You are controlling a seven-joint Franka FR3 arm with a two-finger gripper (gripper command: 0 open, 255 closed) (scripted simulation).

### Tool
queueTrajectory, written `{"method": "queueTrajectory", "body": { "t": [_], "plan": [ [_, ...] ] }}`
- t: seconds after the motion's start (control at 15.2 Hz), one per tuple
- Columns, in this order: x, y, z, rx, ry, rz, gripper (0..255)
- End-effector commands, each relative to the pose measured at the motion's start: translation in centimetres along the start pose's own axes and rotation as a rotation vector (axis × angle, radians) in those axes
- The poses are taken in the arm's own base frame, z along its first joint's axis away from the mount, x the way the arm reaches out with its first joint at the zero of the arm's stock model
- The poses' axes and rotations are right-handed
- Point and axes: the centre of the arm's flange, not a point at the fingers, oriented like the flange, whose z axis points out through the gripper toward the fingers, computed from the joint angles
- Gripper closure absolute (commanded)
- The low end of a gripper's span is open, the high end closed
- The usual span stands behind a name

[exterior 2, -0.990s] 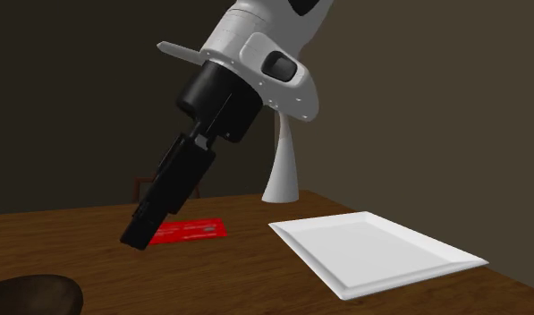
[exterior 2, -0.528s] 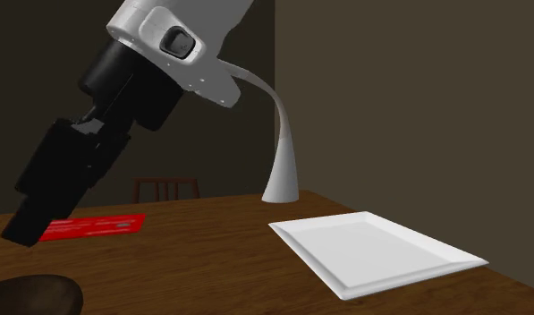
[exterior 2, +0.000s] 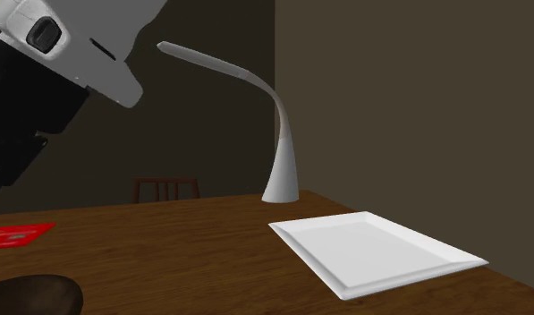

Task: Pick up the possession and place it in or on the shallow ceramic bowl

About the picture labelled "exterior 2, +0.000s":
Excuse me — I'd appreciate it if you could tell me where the red flat card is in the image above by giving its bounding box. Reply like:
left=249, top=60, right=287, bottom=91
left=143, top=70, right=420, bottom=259
left=0, top=222, right=57, bottom=251

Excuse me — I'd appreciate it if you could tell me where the brown wooden chair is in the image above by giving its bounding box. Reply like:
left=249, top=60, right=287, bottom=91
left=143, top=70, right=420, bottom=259
left=132, top=176, right=201, bottom=205

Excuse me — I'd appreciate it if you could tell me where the dark brown round object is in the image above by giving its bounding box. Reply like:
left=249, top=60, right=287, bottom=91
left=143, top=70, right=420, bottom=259
left=0, top=274, right=84, bottom=315

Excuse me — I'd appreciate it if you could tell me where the brown wooden table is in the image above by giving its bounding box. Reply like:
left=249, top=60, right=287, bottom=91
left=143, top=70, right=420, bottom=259
left=0, top=189, right=534, bottom=315

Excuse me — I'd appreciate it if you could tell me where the white desk lamp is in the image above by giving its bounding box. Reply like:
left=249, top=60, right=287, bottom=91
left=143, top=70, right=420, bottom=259
left=156, top=40, right=301, bottom=204

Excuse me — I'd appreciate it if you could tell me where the white rectangular tray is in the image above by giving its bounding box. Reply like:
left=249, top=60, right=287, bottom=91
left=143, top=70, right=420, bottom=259
left=267, top=210, right=489, bottom=302

